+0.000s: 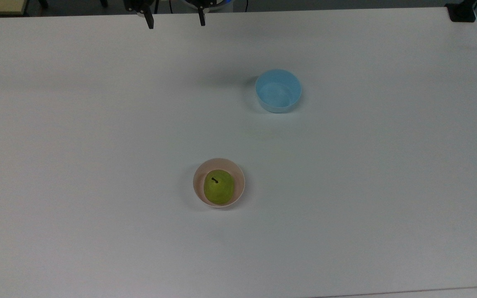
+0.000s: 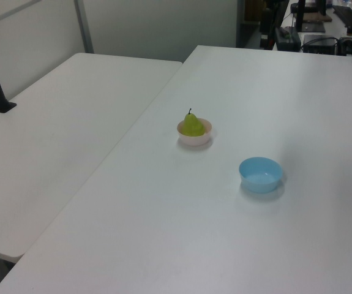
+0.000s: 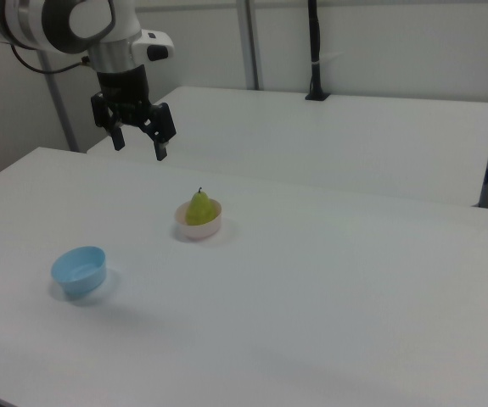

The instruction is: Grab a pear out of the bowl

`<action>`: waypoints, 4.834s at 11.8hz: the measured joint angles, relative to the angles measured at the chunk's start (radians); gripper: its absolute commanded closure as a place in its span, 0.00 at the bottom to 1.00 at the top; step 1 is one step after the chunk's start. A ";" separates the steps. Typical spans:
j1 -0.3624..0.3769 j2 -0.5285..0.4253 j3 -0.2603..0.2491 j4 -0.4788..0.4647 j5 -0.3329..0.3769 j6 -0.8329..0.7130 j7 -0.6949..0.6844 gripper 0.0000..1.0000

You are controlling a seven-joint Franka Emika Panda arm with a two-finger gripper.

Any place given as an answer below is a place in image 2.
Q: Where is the blue plastic bowl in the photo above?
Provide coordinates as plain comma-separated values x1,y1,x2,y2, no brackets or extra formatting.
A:
239,156,283,194

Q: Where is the black electronics box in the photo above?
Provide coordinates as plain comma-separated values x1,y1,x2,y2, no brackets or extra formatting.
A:
302,34,338,55

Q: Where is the pink plastic bowl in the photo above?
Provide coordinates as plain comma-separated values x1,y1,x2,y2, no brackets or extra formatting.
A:
176,118,213,146

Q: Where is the grey partition frame post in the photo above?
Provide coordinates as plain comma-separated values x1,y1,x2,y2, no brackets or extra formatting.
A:
73,0,95,55

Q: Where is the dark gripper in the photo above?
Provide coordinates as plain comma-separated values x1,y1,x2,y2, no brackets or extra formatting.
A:
260,8,280,50

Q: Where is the black and green device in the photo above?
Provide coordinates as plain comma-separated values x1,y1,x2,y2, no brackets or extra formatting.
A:
274,26,302,51

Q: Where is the green pear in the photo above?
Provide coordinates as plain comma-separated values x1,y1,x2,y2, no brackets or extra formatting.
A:
183,108,206,138

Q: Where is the black keyboard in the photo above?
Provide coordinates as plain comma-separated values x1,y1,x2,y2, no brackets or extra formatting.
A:
332,5,352,31

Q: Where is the brown board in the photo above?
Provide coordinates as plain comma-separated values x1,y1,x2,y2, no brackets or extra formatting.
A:
301,11,333,23

